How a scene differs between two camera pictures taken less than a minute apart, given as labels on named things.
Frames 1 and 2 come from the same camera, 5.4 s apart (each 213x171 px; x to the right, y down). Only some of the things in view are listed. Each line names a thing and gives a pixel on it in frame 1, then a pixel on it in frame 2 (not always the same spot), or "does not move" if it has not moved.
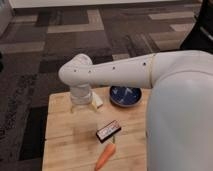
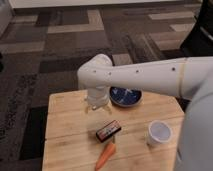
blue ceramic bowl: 125,96 does not move
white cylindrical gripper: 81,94 to 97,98
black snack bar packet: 108,131 does not move
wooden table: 71,142 does not move
